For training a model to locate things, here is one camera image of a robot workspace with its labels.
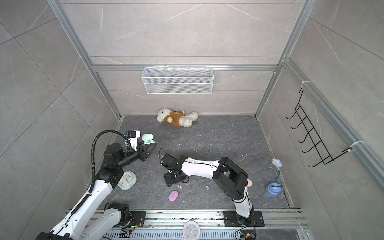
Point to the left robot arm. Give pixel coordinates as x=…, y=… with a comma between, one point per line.
x=74, y=226

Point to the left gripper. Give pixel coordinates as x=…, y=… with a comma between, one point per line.
x=142, y=152

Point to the mint alarm clock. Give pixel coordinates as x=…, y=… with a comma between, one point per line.
x=127, y=181

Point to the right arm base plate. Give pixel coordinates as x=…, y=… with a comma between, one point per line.
x=232, y=219

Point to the black wire hook rack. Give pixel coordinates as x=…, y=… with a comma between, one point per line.
x=312, y=136

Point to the white teddy bear brown hoodie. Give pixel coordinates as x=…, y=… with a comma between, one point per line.
x=176, y=118

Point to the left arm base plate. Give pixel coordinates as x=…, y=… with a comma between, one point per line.
x=134, y=220

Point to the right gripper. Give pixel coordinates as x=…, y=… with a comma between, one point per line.
x=168, y=181

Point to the white round clock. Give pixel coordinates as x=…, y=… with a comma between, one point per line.
x=191, y=231

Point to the pink earbud case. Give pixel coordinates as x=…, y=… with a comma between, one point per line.
x=250, y=183

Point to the purple earbud case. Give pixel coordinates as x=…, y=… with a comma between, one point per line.
x=173, y=196

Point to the white wire mesh basket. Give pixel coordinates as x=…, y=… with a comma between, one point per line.
x=178, y=80

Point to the mint green earbud case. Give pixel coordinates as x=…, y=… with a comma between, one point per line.
x=148, y=139

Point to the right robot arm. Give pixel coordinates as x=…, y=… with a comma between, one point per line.
x=229, y=177

